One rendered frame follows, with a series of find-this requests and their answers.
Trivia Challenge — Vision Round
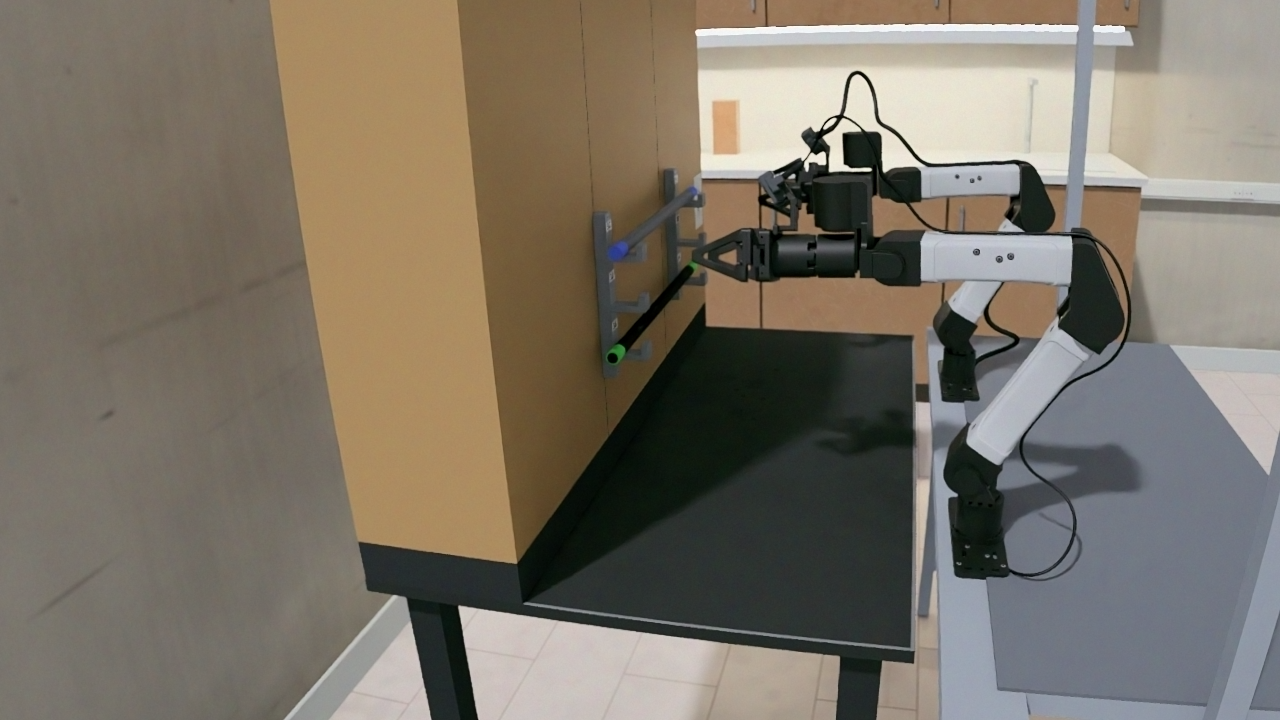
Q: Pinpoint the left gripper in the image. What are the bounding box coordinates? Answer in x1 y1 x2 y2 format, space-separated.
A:
692 182 817 283

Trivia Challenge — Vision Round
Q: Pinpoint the grey flat panel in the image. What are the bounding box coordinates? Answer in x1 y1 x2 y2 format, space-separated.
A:
927 327 1268 720

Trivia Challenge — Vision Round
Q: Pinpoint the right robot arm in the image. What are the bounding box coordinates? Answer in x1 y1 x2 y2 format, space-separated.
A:
842 131 1056 404

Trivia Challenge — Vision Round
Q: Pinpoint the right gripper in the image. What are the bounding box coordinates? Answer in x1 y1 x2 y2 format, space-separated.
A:
758 137 845 220

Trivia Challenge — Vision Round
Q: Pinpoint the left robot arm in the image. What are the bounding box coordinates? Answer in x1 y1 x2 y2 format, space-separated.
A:
808 176 1125 580

